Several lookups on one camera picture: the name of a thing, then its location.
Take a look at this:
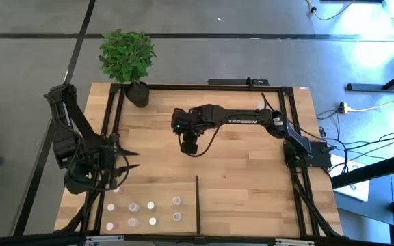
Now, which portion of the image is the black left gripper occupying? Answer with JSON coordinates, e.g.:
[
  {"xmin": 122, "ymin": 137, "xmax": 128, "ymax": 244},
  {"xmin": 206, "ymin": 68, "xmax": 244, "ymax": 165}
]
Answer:
[{"xmin": 79, "ymin": 143, "xmax": 141, "ymax": 184}]

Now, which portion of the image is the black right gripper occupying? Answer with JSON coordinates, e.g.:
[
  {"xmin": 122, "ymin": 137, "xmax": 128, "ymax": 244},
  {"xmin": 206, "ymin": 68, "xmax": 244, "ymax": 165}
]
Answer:
[{"xmin": 170, "ymin": 104, "xmax": 219, "ymax": 137}]

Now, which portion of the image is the light wooden shelf board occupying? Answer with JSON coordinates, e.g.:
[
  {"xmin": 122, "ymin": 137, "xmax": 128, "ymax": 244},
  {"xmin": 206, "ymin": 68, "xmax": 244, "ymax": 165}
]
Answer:
[{"xmin": 99, "ymin": 182, "xmax": 197, "ymax": 236}]

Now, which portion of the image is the black flat bar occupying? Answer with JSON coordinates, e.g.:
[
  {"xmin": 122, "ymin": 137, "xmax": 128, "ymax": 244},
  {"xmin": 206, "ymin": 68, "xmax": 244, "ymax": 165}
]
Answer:
[{"xmin": 207, "ymin": 77, "xmax": 270, "ymax": 87}]

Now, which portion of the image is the black plant pot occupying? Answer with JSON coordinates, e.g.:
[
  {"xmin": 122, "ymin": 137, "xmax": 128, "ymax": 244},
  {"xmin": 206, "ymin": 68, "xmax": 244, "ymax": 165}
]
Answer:
[{"xmin": 124, "ymin": 81, "xmax": 150, "ymax": 109}]

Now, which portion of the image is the black divider bar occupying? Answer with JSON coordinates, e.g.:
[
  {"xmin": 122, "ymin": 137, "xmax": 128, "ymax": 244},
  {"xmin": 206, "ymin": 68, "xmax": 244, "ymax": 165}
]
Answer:
[{"xmin": 194, "ymin": 175, "xmax": 201, "ymax": 235}]

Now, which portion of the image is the green artificial plant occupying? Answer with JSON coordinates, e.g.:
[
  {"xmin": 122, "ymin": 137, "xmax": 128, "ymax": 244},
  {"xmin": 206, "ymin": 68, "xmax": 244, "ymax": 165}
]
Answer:
[{"xmin": 97, "ymin": 28, "xmax": 158, "ymax": 85}]

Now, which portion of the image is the yellow plug connector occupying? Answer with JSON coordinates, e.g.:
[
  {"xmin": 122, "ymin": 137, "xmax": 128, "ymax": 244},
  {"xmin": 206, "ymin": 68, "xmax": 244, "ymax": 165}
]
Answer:
[{"xmin": 337, "ymin": 102, "xmax": 354, "ymax": 115}]

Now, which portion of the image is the white paper box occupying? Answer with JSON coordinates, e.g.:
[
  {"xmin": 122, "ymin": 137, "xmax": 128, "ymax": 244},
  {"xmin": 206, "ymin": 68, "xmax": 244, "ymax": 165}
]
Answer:
[{"xmin": 329, "ymin": 155, "xmax": 371, "ymax": 202}]

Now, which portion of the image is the black desk leg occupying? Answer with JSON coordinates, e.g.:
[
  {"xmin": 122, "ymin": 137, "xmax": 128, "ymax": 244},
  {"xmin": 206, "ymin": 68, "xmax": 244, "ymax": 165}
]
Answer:
[{"xmin": 346, "ymin": 64, "xmax": 394, "ymax": 94}]

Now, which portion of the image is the black diagonal beam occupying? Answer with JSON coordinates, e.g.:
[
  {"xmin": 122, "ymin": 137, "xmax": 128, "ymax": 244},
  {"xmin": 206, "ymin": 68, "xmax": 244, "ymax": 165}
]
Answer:
[{"xmin": 331, "ymin": 151, "xmax": 394, "ymax": 189}]

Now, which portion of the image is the black left wrist camera cable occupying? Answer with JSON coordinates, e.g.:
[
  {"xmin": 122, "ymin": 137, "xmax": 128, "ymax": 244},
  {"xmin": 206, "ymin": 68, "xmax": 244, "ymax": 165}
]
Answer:
[{"xmin": 68, "ymin": 152, "xmax": 131, "ymax": 192}]

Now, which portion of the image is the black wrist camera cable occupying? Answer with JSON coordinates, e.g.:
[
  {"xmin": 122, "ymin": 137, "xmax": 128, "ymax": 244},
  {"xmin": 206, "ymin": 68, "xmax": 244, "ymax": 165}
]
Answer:
[
  {"xmin": 68, "ymin": 152, "xmax": 131, "ymax": 192},
  {"xmin": 186, "ymin": 118, "xmax": 224, "ymax": 159}
]

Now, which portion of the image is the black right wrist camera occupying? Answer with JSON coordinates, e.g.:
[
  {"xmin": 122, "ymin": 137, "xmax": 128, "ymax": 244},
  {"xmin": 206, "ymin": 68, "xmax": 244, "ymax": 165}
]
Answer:
[{"xmin": 179, "ymin": 133, "xmax": 199, "ymax": 155}]

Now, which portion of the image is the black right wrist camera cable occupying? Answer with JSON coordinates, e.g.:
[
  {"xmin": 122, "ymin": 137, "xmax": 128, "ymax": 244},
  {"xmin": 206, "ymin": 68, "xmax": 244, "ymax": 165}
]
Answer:
[{"xmin": 186, "ymin": 118, "xmax": 224, "ymax": 159}]

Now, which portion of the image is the silver frame bracket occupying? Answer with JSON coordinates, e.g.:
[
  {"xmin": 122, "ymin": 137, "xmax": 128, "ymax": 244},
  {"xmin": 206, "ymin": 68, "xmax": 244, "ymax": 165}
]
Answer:
[
  {"xmin": 85, "ymin": 234, "xmax": 125, "ymax": 244},
  {"xmin": 274, "ymin": 238, "xmax": 317, "ymax": 246}
]

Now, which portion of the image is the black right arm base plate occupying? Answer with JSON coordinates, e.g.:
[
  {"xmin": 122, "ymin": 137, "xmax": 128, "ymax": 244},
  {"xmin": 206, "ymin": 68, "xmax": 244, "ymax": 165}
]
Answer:
[{"xmin": 283, "ymin": 141, "xmax": 333, "ymax": 169}]

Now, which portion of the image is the beige floor cable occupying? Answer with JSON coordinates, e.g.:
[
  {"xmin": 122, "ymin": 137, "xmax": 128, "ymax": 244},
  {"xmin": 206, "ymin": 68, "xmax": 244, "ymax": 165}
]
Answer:
[{"xmin": 304, "ymin": 0, "xmax": 357, "ymax": 22}]

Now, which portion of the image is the white floor cable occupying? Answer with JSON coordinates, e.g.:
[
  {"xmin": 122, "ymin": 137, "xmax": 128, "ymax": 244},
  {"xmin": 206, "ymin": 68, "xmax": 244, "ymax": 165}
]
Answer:
[{"xmin": 352, "ymin": 96, "xmax": 394, "ymax": 113}]

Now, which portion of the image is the long black floor cable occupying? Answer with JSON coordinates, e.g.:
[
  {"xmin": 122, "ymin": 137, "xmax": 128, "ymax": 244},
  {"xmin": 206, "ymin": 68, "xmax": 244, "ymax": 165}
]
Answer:
[{"xmin": 333, "ymin": 133, "xmax": 394, "ymax": 151}]

